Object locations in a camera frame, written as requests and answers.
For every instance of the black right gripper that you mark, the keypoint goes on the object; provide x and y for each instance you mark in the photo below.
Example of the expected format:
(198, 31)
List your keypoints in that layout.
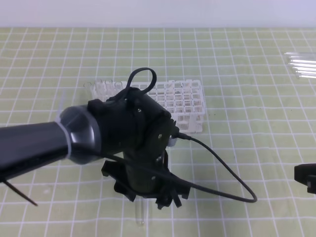
(306, 175)

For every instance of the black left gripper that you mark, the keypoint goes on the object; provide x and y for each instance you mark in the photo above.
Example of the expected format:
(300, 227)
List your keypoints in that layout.
(133, 123)

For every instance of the clear glass test tube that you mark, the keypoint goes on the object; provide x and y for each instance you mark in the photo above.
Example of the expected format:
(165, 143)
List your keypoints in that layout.
(140, 211)

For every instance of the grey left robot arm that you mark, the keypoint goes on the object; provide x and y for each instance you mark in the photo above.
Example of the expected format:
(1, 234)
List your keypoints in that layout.
(75, 136)

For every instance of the green checkered tablecloth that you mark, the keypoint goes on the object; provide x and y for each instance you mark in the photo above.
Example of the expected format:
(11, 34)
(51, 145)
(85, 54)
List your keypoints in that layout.
(260, 119)

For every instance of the white plastic test tube rack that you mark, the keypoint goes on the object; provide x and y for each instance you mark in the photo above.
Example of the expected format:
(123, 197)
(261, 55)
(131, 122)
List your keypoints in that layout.
(184, 99)

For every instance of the clear tubes in rack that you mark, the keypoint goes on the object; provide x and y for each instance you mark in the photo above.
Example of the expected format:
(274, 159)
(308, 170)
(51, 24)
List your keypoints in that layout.
(102, 89)

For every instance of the clear glass tube pile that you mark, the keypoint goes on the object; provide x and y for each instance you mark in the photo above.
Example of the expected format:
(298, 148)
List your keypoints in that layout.
(303, 64)

